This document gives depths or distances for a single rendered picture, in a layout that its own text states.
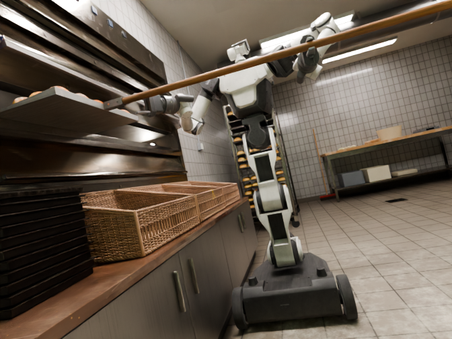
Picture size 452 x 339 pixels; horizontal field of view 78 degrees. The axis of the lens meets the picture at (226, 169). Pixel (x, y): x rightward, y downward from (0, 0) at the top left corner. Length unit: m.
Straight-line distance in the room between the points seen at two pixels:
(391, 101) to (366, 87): 0.54
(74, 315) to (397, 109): 6.30
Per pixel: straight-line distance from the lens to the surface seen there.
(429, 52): 6.98
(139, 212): 0.98
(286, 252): 1.67
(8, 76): 1.48
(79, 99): 1.23
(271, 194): 1.54
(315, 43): 1.17
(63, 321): 0.65
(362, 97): 6.40
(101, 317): 0.74
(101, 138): 1.78
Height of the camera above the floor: 0.76
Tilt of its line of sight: 3 degrees up
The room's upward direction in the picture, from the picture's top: 12 degrees counter-clockwise
